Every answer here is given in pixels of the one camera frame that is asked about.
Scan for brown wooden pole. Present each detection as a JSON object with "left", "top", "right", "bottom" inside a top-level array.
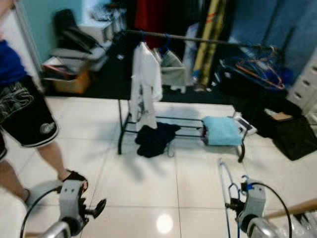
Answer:
[{"left": 265, "top": 198, "right": 317, "bottom": 220}]

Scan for light blue towel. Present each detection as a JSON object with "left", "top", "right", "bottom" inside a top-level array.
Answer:
[{"left": 202, "top": 117, "right": 243, "bottom": 147}]

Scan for white flat box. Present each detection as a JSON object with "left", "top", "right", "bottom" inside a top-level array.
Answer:
[{"left": 233, "top": 114, "right": 258, "bottom": 135}]

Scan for black square bag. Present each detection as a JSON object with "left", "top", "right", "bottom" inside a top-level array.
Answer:
[{"left": 253, "top": 97, "right": 317, "bottom": 161}]

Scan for navy cloth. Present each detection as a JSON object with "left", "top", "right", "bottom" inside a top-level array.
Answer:
[{"left": 135, "top": 122, "right": 181, "bottom": 158}]

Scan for brown cardboard piece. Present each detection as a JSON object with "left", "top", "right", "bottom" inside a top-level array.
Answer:
[{"left": 265, "top": 110, "right": 294, "bottom": 121}]

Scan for person in printed black shorts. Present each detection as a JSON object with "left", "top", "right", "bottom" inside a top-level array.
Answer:
[{"left": 0, "top": 0, "right": 90, "bottom": 196}]

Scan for orange cardboard box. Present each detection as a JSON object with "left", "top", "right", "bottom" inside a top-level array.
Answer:
[{"left": 44, "top": 56, "right": 92, "bottom": 95}]

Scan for white drawer cabinet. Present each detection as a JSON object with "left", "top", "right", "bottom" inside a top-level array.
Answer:
[{"left": 286, "top": 50, "right": 317, "bottom": 117}]

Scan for white shirt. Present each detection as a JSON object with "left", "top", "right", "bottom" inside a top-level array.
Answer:
[{"left": 129, "top": 42, "right": 163, "bottom": 130}]

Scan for grey shorts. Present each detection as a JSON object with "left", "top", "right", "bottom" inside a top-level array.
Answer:
[{"left": 159, "top": 49, "right": 191, "bottom": 92}]

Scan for pale grey hanging shirt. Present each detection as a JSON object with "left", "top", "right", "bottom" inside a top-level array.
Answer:
[{"left": 182, "top": 22, "right": 199, "bottom": 70}]

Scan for yellow striped garment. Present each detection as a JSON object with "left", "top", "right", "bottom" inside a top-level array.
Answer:
[{"left": 192, "top": 0, "right": 228, "bottom": 90}]

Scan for white low cabinet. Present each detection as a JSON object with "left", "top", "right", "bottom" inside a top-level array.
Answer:
[{"left": 83, "top": 17, "right": 119, "bottom": 45}]

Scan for black hanging garment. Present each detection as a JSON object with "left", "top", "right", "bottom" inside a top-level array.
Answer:
[{"left": 167, "top": 0, "right": 204, "bottom": 36}]

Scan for red hanging garment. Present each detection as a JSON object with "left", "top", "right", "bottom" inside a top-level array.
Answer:
[{"left": 134, "top": 0, "right": 169, "bottom": 48}]

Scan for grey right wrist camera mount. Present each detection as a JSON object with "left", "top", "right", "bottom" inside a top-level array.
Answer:
[{"left": 240, "top": 184, "right": 268, "bottom": 229}]

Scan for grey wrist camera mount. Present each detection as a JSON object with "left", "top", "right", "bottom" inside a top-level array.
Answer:
[
  {"left": 240, "top": 184, "right": 268, "bottom": 229},
  {"left": 59, "top": 179, "right": 87, "bottom": 229}
]

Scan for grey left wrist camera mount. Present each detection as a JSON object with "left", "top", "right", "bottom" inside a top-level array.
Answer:
[{"left": 59, "top": 179, "right": 87, "bottom": 229}]

